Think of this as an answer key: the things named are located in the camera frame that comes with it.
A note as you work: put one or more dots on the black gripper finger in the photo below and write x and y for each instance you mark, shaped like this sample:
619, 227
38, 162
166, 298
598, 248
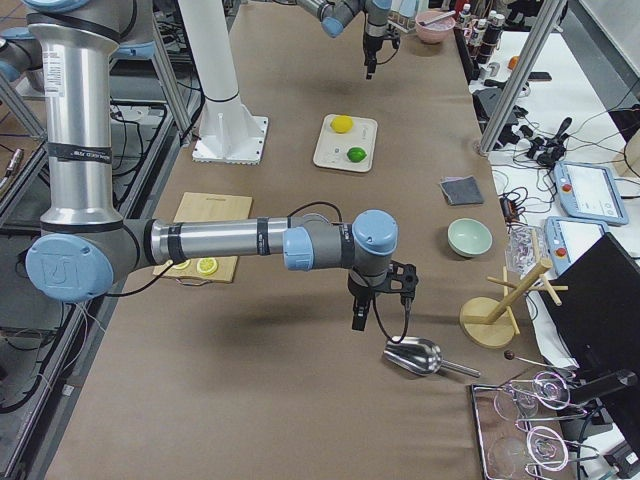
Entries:
360, 310
370, 63

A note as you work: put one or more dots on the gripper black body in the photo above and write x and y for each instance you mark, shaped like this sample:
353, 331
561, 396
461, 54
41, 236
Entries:
372, 41
361, 290

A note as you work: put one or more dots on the yellow lemon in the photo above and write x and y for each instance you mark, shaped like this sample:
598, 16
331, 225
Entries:
342, 124

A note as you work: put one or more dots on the green lime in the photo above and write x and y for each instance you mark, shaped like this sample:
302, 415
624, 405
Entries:
356, 154

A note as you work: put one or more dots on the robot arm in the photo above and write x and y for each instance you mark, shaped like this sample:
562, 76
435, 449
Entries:
86, 245
335, 16

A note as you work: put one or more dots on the cream rabbit print tray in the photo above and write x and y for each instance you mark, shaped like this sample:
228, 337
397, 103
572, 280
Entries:
331, 148

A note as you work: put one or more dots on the glass rack tray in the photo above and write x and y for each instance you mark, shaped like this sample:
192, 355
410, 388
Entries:
517, 431

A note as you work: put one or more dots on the pink bowl with crystals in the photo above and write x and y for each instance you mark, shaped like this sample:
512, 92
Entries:
432, 27

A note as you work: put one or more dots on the metal scoop by mug tree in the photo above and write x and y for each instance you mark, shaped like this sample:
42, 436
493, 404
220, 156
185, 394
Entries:
423, 357

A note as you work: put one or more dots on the pale green bowl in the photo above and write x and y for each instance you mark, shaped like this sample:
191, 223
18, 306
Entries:
469, 238

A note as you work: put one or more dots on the wooden mug tree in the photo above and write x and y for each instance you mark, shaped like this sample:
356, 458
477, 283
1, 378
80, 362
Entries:
491, 323

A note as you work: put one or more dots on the grey folded cloth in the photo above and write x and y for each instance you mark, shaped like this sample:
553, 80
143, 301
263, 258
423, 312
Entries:
459, 191

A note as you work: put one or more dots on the lemon slice upper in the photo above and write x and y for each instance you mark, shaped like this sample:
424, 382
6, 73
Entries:
207, 266

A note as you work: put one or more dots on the lemon slice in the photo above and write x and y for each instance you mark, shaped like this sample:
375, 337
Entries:
181, 266
207, 266

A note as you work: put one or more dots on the white support column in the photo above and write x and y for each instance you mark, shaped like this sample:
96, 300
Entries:
209, 42

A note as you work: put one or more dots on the lemon slice lower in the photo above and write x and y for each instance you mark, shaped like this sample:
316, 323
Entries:
181, 266

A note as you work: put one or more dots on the bamboo cutting board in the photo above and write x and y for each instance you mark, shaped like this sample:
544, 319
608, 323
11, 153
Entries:
207, 223

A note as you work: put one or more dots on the teach pendant near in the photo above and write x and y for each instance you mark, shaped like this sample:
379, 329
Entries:
569, 238

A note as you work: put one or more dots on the teach pendant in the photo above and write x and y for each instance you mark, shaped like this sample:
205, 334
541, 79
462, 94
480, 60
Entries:
569, 238
589, 191

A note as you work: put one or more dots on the black monitor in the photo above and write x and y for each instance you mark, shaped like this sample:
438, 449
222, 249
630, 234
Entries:
598, 320

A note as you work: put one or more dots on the teach pendant far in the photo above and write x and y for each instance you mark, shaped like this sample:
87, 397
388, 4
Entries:
589, 191

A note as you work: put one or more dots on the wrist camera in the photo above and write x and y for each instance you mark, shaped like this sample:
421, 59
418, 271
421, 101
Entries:
392, 35
402, 279

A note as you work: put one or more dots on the aluminium frame post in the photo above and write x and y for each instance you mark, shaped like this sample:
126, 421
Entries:
546, 21

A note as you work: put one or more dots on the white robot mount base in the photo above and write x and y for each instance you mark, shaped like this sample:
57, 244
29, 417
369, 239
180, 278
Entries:
229, 133

